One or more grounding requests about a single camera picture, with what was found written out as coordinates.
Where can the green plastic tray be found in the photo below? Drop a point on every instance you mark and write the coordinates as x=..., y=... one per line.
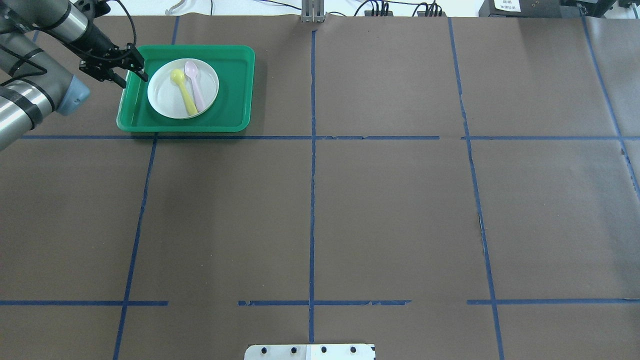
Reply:
x=231, y=111

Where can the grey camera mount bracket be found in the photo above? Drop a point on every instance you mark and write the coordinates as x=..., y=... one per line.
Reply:
x=313, y=11

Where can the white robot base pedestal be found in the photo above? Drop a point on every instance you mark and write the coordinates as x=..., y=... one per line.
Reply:
x=330, y=351

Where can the black device box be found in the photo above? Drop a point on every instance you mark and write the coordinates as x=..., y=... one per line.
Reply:
x=520, y=9

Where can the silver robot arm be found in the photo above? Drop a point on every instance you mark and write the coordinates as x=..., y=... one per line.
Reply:
x=37, y=85

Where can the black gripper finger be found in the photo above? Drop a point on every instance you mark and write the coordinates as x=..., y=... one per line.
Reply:
x=142, y=75
x=118, y=80

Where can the white round plate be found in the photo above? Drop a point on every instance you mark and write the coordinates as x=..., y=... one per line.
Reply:
x=164, y=96

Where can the brown paper table cover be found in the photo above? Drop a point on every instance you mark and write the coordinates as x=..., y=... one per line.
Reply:
x=462, y=188

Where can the pink plastic spoon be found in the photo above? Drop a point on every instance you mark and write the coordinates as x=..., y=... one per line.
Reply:
x=192, y=72

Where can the yellow plastic spoon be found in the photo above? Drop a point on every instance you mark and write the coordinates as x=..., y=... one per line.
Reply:
x=179, y=78

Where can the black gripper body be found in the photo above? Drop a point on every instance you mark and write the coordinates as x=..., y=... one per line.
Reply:
x=95, y=42

